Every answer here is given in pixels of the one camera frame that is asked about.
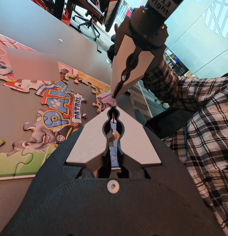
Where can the black office chair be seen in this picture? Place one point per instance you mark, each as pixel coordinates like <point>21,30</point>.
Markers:
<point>91,22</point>

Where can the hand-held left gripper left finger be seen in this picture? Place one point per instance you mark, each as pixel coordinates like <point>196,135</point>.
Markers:
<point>88,147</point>

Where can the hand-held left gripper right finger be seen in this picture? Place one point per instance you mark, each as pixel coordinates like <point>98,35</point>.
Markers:
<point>139,147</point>

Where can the person's right forearm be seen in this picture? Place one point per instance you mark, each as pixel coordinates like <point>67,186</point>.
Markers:
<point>171,86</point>

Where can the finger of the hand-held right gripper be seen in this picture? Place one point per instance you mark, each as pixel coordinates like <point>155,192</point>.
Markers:
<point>145,62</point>
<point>119,60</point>

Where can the partly assembled cartoon jigsaw puzzle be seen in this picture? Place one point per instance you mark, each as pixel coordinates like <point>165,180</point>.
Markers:
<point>56,110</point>

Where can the red storage crate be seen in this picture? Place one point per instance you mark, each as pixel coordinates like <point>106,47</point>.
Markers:
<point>65,17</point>

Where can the person's plaid shirt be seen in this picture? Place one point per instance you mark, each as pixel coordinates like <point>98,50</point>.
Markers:
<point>207,147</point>

